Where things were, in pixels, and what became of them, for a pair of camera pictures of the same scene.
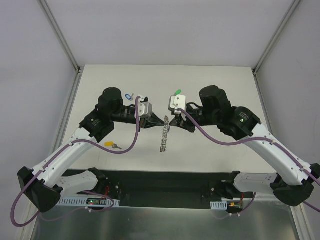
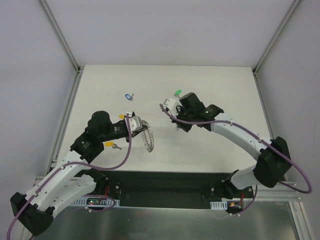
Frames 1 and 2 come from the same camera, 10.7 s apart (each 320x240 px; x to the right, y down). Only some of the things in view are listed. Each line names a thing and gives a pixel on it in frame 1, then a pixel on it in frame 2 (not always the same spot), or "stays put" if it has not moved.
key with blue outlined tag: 128,97 stays put
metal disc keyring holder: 166,131 -> 148,140
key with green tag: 178,91 stays put
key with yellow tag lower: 108,144 stays put
